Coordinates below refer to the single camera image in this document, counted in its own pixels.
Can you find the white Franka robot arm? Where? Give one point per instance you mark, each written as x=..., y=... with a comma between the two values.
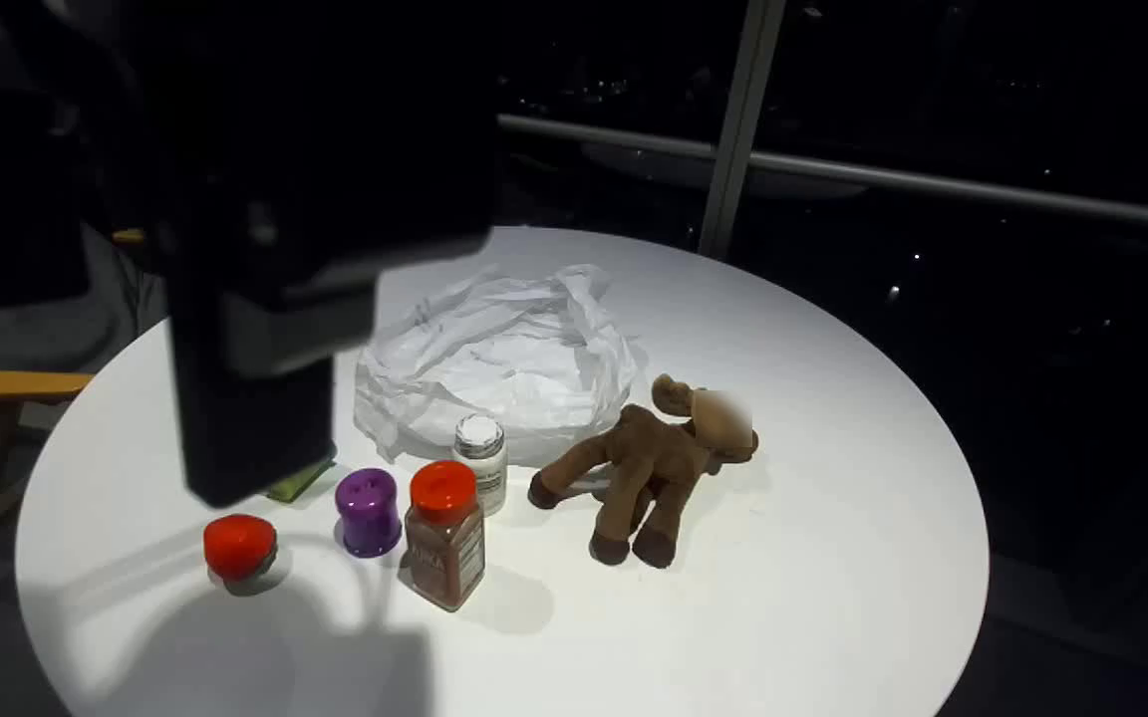
x=279, y=135

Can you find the white plastic bag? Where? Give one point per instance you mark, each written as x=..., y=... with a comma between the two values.
x=506, y=360

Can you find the small white-lid jar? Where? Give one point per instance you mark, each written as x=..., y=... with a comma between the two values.
x=481, y=445

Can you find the brown moose plush toy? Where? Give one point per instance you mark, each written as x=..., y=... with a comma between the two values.
x=654, y=465

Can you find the orange-lid spice jar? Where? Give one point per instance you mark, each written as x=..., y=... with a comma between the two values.
x=445, y=545

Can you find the purple shaker container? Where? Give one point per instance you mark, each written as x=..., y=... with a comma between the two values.
x=367, y=510

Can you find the red toy strawberry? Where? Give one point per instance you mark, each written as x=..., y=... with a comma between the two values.
x=240, y=549

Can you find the grey horizontal railing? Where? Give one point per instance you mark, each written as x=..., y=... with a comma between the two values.
x=933, y=180

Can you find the grey chair wooden armrests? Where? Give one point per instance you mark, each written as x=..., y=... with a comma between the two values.
x=16, y=331

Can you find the grey window post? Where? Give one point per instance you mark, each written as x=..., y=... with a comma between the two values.
x=739, y=121

